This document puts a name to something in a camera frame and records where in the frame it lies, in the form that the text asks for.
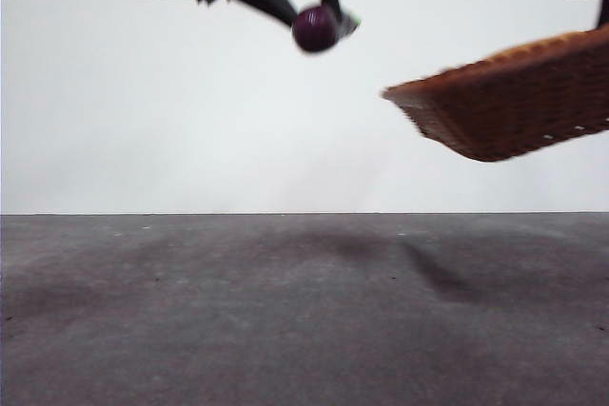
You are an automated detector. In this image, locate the purple sweet potato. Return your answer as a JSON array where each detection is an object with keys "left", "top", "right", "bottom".
[{"left": 290, "top": 4, "right": 342, "bottom": 55}]

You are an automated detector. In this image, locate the brown wicker basket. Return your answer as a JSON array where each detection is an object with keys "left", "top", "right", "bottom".
[{"left": 380, "top": 24, "right": 609, "bottom": 164}]

